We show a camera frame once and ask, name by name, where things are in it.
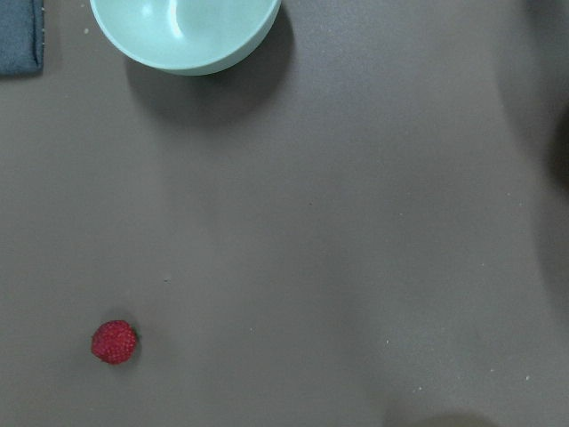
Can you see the red strawberry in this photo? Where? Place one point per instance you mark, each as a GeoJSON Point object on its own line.
{"type": "Point", "coordinates": [114, 342]}

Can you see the mint green bowl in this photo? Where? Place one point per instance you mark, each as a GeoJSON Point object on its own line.
{"type": "Point", "coordinates": [186, 38]}

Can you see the grey folded cloth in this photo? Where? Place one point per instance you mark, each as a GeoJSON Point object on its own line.
{"type": "Point", "coordinates": [22, 37]}

